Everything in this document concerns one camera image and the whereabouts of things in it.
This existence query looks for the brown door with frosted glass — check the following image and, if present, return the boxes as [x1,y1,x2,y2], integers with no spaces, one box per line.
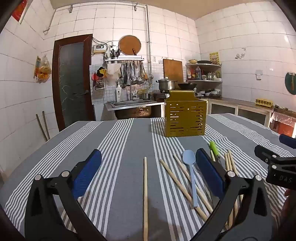
[52,34,96,132]

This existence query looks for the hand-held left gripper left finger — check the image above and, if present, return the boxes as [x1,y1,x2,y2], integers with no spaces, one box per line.
[24,149,107,241]

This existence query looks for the yellow egg carton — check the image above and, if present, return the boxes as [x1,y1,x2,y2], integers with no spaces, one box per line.
[255,98,274,108]

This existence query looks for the round wooden board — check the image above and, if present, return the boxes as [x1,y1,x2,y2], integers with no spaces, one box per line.
[118,35,142,56]

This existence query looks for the rack of hanging kitchen utensils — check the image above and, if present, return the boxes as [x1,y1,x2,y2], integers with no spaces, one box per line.
[104,56,148,88]

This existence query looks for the green handled peeler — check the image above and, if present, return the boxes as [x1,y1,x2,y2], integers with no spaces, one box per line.
[209,141,223,163]

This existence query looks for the white wall pipe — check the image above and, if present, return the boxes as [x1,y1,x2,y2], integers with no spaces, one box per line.
[43,3,153,75]

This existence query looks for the stainless steel sink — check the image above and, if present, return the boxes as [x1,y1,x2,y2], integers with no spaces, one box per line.
[105,99,163,119]

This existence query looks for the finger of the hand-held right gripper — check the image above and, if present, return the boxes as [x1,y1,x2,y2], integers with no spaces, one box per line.
[254,145,282,166]
[279,134,296,147]

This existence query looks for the kitchen counter cabinet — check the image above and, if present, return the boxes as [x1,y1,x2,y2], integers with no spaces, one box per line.
[206,97,275,127]

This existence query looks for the yellow perforated utensil holder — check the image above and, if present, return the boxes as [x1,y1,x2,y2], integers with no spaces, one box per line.
[164,90,207,138]

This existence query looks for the black wok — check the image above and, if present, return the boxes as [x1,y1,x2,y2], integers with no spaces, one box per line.
[177,81,197,91]

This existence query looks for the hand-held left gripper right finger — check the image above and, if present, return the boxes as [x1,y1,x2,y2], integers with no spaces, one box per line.
[191,148,274,241]

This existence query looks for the pair of leaning sticks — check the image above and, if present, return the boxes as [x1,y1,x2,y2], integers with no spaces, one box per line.
[36,111,51,142]

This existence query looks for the red wall hanging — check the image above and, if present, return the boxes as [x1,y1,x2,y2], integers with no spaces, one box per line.
[12,0,28,23]

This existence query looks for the gas stove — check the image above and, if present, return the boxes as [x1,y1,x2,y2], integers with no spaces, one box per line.
[154,90,202,101]

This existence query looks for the red yellow hanging gloves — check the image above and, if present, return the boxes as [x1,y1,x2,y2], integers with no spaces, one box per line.
[92,66,107,90]

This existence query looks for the yellow wall picture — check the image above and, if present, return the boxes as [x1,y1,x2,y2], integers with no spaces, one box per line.
[209,52,220,65]

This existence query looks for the corner wall shelf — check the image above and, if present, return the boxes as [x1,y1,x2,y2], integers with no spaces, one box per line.
[185,62,223,98]

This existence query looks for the steel cooking pot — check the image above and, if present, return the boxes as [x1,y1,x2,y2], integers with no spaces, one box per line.
[156,77,177,91]

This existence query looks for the orange plastic bag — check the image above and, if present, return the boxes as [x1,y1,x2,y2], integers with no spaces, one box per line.
[36,55,52,83]

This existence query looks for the red foil covered cabinet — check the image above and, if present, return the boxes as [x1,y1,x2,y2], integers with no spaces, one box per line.
[269,111,296,138]

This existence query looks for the grey white striped tablecloth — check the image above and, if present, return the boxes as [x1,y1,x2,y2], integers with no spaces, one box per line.
[0,113,296,241]

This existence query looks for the steel faucet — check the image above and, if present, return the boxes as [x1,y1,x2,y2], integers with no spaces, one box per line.
[129,83,138,100]

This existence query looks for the round green wall board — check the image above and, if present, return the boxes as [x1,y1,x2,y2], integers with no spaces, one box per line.
[285,72,296,95]

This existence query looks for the light blue plastic spoon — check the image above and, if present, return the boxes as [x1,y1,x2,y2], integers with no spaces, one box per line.
[182,150,199,207]

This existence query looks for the rectangular wooden cutting board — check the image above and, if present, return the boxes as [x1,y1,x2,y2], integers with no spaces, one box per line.
[163,58,184,83]

